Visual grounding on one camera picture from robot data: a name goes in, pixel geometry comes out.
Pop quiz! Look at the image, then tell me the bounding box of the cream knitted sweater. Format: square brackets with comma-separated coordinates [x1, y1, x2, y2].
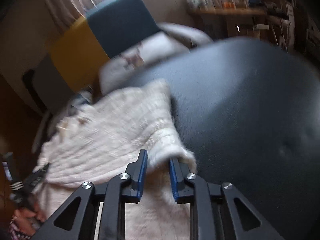
[35, 79, 196, 239]

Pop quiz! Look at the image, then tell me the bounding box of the person's hand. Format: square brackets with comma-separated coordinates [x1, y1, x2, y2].
[9, 200, 47, 240]

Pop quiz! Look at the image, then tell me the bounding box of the geometric pattern pillow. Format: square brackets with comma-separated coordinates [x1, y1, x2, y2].
[67, 88, 93, 116]

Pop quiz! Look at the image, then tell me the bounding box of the deer print pillow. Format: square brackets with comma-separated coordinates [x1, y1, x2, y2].
[99, 32, 189, 95]

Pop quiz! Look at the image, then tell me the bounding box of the wooden side table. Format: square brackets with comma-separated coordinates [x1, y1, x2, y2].
[186, 0, 301, 46]

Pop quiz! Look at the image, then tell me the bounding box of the pink curtain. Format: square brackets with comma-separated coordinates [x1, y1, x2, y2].
[35, 0, 98, 33]

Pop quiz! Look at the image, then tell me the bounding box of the tricolour sofa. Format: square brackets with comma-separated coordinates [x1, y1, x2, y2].
[22, 0, 212, 113]

